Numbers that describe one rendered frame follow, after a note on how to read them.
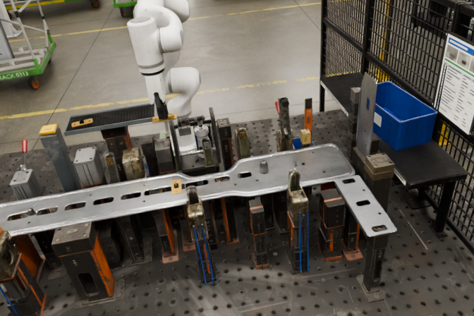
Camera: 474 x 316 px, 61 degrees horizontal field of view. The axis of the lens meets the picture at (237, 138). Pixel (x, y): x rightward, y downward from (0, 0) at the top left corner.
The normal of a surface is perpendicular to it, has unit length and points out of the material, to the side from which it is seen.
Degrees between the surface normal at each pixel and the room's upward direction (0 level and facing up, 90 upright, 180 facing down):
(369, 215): 0
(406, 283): 0
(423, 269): 0
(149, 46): 90
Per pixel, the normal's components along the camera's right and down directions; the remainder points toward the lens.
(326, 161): -0.09, -0.83
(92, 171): 0.17, 0.53
